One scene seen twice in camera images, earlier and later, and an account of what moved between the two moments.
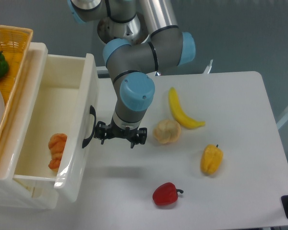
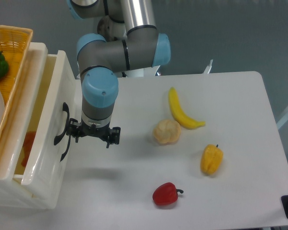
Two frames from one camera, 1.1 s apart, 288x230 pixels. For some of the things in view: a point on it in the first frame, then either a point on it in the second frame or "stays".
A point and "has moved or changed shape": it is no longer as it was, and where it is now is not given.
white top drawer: (58, 125) has moved or changed shape
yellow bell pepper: (211, 159) stays
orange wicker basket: (13, 41) stays
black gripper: (113, 132) -> (76, 130)
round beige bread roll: (167, 131) stays
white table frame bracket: (208, 68) stays
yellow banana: (180, 116) stays
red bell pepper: (165, 193) stays
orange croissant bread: (56, 145) -> (27, 145)
